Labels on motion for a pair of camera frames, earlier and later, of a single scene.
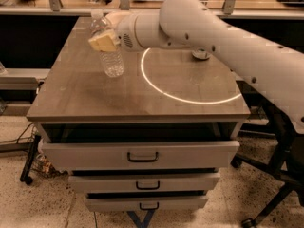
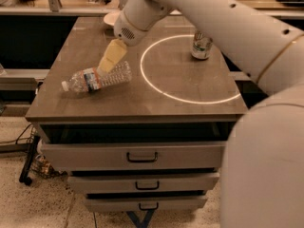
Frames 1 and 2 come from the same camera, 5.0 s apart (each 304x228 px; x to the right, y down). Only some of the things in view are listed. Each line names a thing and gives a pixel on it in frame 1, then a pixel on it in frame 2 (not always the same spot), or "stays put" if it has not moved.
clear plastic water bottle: x=111 y=61 → x=94 y=79
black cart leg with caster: x=26 y=176 stays put
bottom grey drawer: x=116 y=204 stays put
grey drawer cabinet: x=154 y=138 stays put
